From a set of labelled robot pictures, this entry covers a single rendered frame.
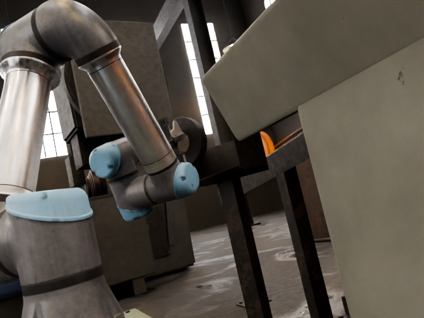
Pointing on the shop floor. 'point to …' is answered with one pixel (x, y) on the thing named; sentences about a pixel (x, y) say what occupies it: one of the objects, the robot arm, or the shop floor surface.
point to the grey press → (143, 60)
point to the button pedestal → (346, 130)
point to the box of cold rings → (122, 247)
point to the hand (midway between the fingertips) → (182, 137)
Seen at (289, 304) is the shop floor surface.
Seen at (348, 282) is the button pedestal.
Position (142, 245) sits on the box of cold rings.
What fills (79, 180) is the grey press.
